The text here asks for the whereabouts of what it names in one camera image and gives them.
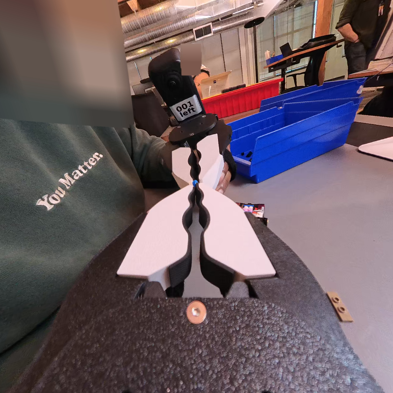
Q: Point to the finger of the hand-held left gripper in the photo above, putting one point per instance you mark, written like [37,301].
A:
[182,166]
[212,159]

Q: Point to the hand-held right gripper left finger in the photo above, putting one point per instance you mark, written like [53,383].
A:
[153,245]

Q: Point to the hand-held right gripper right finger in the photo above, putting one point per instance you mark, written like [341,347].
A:
[239,245]

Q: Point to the partly built lego car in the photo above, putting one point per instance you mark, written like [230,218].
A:
[252,212]

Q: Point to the blue plastic bin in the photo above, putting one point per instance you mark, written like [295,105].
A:
[295,144]
[319,92]

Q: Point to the person's left forearm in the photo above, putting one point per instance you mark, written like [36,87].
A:
[153,159]

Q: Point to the tan flat lego plate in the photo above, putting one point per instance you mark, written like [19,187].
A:
[339,306]

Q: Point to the person's left hand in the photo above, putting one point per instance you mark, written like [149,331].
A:
[223,179]

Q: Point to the red plastic bin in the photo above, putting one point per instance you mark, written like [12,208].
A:
[245,98]

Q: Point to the person's green sweatshirt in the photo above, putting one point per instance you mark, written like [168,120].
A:
[61,215]

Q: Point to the black standing desk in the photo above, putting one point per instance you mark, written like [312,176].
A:
[304,55]

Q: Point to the white book stand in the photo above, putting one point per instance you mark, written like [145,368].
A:
[379,148]

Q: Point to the silver ventilation duct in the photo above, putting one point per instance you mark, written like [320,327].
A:
[178,12]
[184,37]

